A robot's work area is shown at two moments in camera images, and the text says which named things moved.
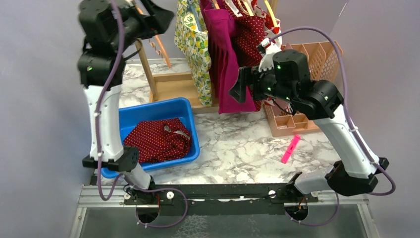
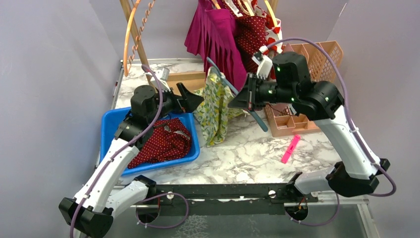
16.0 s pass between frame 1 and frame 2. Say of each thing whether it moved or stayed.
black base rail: stayed
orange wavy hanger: moved
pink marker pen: stayed
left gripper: moved
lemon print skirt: moved
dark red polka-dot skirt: stayed
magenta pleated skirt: stayed
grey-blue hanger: moved
